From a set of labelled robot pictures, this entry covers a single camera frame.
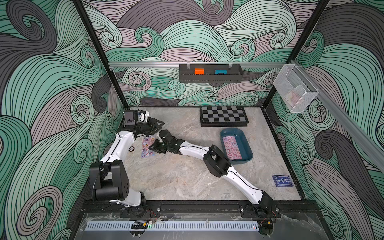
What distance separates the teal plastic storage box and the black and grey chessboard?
0.06 metres

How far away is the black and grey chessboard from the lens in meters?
1.09

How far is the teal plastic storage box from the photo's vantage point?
926 millimetres
